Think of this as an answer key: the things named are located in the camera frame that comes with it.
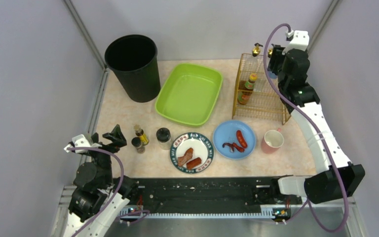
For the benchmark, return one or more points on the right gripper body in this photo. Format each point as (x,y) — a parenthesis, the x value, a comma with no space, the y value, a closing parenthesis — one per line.
(275,61)

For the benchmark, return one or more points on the gold wire rack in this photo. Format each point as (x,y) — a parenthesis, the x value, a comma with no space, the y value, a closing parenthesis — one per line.
(264,103)

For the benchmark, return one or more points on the black plastic trash bin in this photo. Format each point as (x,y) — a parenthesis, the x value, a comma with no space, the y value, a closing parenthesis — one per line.
(133,59)

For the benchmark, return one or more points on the small brown cap bottle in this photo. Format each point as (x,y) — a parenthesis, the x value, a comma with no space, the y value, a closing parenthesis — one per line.
(141,135)

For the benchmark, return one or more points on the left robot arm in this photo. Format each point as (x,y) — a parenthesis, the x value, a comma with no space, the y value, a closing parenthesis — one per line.
(98,197)

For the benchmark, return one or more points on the red sausage on blue plate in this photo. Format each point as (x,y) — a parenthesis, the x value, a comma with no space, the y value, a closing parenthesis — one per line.
(241,139)

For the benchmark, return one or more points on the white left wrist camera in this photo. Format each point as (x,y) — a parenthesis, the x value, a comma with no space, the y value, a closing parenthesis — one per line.
(78,143)

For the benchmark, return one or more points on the dark curled sausage strip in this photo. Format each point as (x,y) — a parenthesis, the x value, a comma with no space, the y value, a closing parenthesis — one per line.
(233,147)

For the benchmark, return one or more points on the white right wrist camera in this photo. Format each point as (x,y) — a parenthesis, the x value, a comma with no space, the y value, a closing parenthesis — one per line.
(297,40)

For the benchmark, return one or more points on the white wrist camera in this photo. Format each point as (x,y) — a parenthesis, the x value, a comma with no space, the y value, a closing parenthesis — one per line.
(78,143)
(297,40)

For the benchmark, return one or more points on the yellow cap sauce bottle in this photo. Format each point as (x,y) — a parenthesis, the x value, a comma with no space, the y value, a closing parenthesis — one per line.
(246,88)

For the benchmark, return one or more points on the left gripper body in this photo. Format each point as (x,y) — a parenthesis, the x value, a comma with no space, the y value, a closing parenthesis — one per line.
(103,142)

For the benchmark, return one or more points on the red sausage piece on plate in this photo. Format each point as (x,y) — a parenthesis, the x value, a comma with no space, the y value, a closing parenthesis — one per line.
(193,163)

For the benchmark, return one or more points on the clear glass bottle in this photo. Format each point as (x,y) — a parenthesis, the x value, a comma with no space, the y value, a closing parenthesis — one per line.
(269,53)

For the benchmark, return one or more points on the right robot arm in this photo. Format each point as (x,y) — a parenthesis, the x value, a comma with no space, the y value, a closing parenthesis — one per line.
(336,176)

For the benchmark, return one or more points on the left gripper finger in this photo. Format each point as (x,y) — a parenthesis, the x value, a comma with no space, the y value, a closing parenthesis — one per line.
(116,137)
(95,137)

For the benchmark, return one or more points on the small dark spice bottle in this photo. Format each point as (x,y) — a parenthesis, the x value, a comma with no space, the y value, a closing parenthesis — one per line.
(138,145)

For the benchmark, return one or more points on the white plate with green rim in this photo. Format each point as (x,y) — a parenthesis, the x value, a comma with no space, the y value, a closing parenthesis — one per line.
(202,148)

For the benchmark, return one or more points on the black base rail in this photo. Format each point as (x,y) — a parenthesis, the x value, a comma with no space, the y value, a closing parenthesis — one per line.
(229,197)

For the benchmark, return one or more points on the black lid jar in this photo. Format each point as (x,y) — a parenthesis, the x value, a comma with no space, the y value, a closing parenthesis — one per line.
(164,138)

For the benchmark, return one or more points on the green plastic basin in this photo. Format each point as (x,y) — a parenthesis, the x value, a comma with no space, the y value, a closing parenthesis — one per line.
(189,94)

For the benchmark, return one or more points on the glass bottle with brown sauce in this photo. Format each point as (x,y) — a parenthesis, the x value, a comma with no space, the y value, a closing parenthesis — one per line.
(252,62)

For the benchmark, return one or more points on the brown meat piece left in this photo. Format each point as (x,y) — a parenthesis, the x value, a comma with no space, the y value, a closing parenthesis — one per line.
(186,157)

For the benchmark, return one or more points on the blue plate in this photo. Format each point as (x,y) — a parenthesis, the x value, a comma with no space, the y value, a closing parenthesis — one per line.
(226,133)

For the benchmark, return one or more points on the pink cup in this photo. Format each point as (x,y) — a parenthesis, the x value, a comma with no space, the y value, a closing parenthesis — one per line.
(272,141)

